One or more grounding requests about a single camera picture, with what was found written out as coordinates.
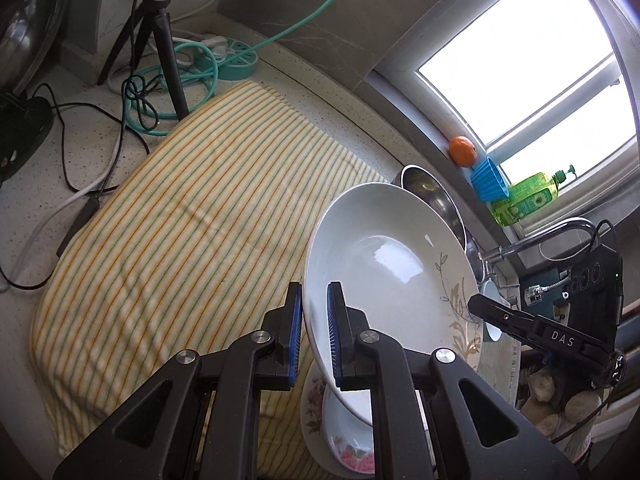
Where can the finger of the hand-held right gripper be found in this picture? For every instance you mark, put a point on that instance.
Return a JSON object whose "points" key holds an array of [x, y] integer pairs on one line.
{"points": [[500, 316]]}

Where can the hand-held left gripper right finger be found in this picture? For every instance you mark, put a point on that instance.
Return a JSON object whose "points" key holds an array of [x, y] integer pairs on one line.
{"points": [[334, 340]]}

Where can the large floral plate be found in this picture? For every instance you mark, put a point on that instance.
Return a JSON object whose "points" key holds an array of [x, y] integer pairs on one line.
{"points": [[312, 410]]}

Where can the black appliance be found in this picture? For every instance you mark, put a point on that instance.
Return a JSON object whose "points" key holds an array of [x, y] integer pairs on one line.
{"points": [[20, 125]]}

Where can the white power strip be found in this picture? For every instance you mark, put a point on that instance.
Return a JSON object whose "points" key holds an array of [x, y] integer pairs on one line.
{"points": [[210, 41]]}

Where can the large steel bowl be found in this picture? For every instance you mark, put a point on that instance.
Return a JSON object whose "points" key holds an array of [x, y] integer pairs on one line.
{"points": [[430, 185]]}

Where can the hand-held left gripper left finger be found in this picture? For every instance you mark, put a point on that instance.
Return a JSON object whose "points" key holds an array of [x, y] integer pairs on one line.
{"points": [[295, 340]]}

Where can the steel pot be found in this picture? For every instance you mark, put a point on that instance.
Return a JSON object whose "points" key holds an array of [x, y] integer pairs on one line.
{"points": [[25, 25]]}

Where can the black inline adapter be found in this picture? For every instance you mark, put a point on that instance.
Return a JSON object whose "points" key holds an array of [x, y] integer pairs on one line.
{"points": [[77, 225]]}

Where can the blue fluted cup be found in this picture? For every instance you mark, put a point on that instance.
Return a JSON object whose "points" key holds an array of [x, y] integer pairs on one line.
{"points": [[487, 180]]}

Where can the window frame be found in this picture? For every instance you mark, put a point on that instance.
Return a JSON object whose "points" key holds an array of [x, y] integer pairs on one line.
{"points": [[550, 105]]}

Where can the teal round power strip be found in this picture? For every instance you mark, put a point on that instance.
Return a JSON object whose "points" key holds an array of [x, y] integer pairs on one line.
{"points": [[240, 67]]}

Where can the person's right hand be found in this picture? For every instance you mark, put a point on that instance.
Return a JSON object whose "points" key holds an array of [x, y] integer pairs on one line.
{"points": [[580, 402]]}

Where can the small floral plate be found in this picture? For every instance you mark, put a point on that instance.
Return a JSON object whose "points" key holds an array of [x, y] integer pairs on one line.
{"points": [[350, 455]]}

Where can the green dish soap bottle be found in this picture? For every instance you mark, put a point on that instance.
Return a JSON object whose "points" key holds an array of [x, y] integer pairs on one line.
{"points": [[525, 195]]}

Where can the black tripod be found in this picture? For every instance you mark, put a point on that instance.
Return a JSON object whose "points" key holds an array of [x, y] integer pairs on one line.
{"points": [[167, 50]]}

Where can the orange tangerine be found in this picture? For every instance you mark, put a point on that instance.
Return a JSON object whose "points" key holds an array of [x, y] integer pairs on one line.
{"points": [[462, 151]]}

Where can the light blue bowl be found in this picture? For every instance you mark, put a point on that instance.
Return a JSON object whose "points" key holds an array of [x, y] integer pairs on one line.
{"points": [[492, 332]]}

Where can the chrome faucet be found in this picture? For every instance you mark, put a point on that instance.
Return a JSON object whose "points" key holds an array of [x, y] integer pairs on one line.
{"points": [[540, 237]]}

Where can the white leaf print plate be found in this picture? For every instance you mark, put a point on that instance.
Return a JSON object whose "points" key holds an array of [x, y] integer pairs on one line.
{"points": [[390, 240]]}

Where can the striped cloth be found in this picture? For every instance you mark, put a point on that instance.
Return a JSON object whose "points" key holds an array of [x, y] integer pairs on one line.
{"points": [[175, 235]]}

